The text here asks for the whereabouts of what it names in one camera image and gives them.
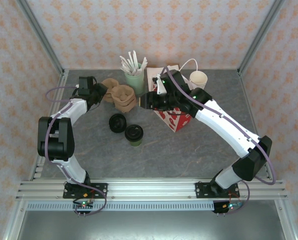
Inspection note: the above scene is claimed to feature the red white paper gift bag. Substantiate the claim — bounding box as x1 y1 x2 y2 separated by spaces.
148 59 198 133

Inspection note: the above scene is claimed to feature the mint green straw holder cup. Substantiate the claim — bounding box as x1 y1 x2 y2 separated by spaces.
124 63 145 95

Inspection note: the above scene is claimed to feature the stack of brown cup carriers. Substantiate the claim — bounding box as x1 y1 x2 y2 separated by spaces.
101 77 137 114

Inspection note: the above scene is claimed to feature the stack of paper cups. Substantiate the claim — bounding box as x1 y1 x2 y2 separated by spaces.
188 70 208 91

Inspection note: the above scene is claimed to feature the stack of black lids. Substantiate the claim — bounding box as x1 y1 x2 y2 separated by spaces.
108 113 127 134

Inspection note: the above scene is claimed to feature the small circuit board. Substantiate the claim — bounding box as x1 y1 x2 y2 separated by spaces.
72 198 94 210
222 201 243 211

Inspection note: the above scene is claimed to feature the grey metal sheet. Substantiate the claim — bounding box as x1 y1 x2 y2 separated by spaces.
16 211 288 240

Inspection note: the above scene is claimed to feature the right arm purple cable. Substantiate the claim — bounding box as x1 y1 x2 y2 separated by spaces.
163 66 277 216

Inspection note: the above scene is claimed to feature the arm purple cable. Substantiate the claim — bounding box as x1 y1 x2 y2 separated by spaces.
45 84 107 218
163 66 277 216

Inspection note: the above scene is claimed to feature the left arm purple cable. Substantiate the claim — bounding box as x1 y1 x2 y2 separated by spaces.
45 84 107 218

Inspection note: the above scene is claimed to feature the aluminium frame post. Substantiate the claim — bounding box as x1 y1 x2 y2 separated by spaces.
238 0 286 76
15 0 66 76

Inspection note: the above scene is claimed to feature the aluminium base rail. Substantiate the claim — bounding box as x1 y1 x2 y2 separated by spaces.
15 178 289 201

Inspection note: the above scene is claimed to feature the grey slotted cable duct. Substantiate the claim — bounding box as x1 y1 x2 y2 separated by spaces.
26 200 242 213

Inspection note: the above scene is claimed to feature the aluminium lower frame bar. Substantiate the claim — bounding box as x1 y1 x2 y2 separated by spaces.
2 201 27 240
275 199 298 240

